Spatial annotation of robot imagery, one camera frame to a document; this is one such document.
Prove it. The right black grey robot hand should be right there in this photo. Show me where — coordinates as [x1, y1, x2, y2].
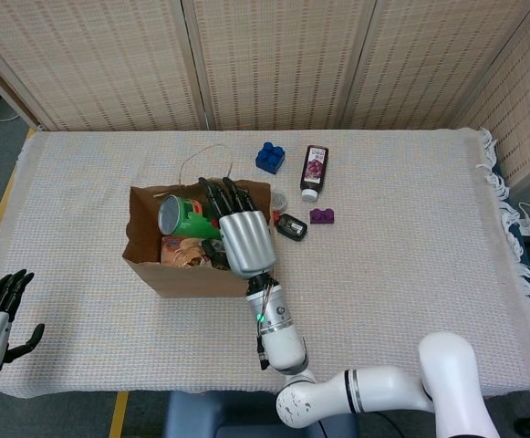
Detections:
[198, 176, 278, 280]

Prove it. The green chips can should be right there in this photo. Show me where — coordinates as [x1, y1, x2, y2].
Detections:
[157, 194, 223, 241]

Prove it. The blue orange cookie box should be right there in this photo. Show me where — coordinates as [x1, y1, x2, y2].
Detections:
[160, 235, 211, 266]

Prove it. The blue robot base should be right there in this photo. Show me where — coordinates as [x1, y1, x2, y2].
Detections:
[162, 391, 358, 438]

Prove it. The brown paper bag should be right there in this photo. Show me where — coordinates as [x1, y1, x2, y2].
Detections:
[121, 144, 277, 298]

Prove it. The dark grape juice bottle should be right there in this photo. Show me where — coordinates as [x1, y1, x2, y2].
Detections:
[299, 144, 331, 203]

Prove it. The small black device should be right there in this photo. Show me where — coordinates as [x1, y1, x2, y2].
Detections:
[275, 213, 309, 241]

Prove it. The purple building block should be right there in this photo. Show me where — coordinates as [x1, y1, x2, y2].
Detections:
[309, 207, 338, 225]

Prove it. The blue building block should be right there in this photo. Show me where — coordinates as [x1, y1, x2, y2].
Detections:
[255, 141, 286, 175]

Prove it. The white woven tablecloth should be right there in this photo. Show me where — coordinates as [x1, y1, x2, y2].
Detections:
[0, 127, 530, 402]

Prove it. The bamboo folding screen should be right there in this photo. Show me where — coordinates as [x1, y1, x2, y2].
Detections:
[0, 0, 530, 188]

